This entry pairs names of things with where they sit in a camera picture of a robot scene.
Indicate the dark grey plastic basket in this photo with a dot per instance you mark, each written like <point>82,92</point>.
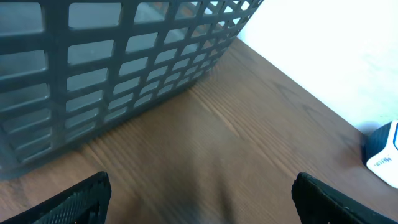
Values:
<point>71,70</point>

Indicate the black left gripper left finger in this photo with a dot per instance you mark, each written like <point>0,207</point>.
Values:
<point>85,202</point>

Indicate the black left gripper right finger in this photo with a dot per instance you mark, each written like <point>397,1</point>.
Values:
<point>316,202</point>

